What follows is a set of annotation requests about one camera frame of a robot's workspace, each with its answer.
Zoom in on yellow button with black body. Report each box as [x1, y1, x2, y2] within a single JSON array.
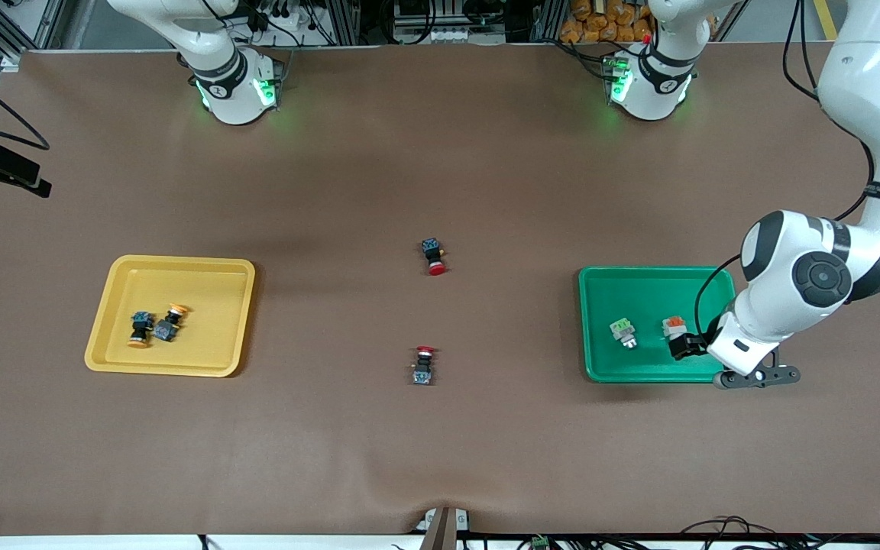
[[154, 304, 191, 344], [128, 309, 155, 350]]

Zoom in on green plastic tray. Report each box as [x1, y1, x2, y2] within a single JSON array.
[[577, 265, 751, 384]]

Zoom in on brown table mat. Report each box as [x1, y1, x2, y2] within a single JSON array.
[[0, 42, 880, 535]]

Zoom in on red button with black body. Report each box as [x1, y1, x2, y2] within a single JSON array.
[[419, 238, 449, 277], [409, 345, 436, 387]]

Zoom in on orange snack bags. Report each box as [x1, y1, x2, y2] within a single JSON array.
[[560, 0, 653, 44]]

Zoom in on metal table clamp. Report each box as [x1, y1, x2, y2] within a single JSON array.
[[414, 506, 471, 550]]

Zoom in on white power strip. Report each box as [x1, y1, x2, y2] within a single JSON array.
[[393, 25, 480, 44]]

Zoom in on yellow plastic tray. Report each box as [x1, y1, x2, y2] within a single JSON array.
[[85, 254, 257, 378]]

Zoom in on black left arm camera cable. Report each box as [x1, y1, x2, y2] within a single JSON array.
[[694, 0, 880, 341]]

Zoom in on black floor cables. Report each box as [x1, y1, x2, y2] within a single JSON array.
[[673, 516, 880, 550]]

